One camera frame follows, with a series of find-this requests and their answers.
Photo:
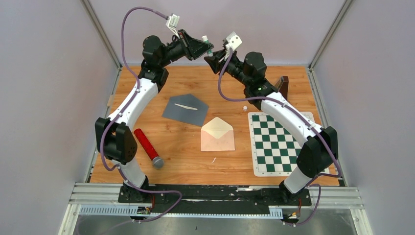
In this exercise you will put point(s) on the red microphone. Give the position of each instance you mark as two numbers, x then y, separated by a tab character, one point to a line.
157	161

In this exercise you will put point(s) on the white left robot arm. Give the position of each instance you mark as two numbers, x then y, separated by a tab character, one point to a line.
116	143

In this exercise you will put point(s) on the cream pink envelope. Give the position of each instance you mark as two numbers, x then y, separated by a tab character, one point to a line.
217	135

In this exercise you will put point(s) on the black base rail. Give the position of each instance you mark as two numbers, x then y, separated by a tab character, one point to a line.
213	199

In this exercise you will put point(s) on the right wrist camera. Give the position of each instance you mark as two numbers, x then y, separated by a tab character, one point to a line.
232	42

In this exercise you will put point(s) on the green white chessboard mat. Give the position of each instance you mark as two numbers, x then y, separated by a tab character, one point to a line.
274	149

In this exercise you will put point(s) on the wooden metronome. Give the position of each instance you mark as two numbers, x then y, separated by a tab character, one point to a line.
282	86

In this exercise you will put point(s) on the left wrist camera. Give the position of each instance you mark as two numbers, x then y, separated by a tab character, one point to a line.
172	22

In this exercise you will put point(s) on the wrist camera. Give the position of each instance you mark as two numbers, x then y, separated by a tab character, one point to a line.
232	42
172	22

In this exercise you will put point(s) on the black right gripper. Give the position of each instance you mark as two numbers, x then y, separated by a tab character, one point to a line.
216	61

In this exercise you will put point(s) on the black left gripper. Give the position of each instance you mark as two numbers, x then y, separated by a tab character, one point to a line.
191	47

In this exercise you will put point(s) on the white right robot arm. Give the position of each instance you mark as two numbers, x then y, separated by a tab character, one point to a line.
319	146

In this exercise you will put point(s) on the grey envelope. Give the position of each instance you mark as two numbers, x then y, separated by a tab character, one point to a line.
192	117

